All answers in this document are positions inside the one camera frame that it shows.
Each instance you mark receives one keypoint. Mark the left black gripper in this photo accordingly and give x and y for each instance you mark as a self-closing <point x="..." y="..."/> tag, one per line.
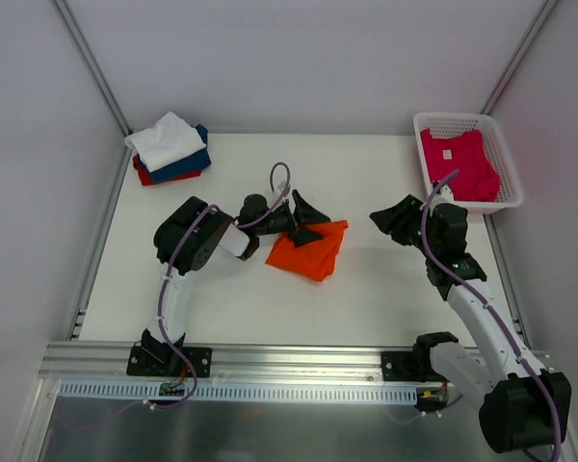
<point x="292" y="219"/>

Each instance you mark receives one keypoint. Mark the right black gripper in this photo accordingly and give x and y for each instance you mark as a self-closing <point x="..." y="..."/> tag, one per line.
<point x="411" y="223"/>

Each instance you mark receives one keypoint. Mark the orange t-shirt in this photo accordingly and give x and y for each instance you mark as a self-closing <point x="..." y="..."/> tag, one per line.
<point x="315" y="261"/>

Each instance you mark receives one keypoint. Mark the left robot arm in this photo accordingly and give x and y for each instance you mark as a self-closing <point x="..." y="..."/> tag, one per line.
<point x="184" y="244"/>

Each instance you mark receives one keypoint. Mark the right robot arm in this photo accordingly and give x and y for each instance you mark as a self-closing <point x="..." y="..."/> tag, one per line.
<point x="520" y="403"/>

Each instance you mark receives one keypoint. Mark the pink t-shirt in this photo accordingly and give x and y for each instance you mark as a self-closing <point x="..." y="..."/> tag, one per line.
<point x="477" y="181"/>

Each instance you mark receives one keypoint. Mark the white plastic basket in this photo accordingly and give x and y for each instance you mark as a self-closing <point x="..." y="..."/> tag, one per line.
<point x="447" y="125"/>

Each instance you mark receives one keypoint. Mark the blue folded t-shirt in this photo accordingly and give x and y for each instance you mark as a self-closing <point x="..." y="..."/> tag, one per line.
<point x="199" y="161"/>

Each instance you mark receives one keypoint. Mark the red folded t-shirt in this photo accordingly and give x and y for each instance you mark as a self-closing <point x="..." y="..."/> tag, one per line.
<point x="147" y="181"/>

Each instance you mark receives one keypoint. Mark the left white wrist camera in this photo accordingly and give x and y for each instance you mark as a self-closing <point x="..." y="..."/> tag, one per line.
<point x="281" y="189"/>

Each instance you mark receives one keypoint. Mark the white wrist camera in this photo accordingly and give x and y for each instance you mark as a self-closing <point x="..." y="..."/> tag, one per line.
<point x="443" y="194"/>
<point x="281" y="189"/>

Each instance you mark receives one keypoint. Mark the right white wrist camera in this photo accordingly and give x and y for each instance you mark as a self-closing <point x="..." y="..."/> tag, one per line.
<point x="443" y="194"/>

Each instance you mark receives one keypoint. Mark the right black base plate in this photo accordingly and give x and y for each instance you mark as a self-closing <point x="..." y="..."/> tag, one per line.
<point x="402" y="365"/>

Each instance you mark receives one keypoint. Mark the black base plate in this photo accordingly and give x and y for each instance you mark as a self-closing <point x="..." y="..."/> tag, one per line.
<point x="164" y="362"/>
<point x="402" y="365"/>

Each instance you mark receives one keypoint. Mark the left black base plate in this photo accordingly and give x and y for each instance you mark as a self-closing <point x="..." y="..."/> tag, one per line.
<point x="164" y="362"/>

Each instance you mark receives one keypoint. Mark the white slotted cable duct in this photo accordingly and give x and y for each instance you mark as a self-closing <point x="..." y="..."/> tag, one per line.
<point x="245" y="392"/>

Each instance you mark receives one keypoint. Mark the aluminium mounting rail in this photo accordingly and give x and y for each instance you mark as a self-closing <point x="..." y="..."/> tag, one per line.
<point x="321" y="365"/>

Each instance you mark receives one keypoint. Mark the right aluminium corner post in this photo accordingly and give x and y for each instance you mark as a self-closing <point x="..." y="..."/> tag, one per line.
<point x="519" y="54"/>

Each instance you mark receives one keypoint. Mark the aluminium corner post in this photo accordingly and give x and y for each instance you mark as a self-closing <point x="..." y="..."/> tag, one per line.
<point x="519" y="54"/>
<point x="79" y="41"/>

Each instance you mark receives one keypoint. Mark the left aluminium corner post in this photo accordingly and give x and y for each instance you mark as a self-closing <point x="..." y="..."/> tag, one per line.
<point x="79" y="41"/>

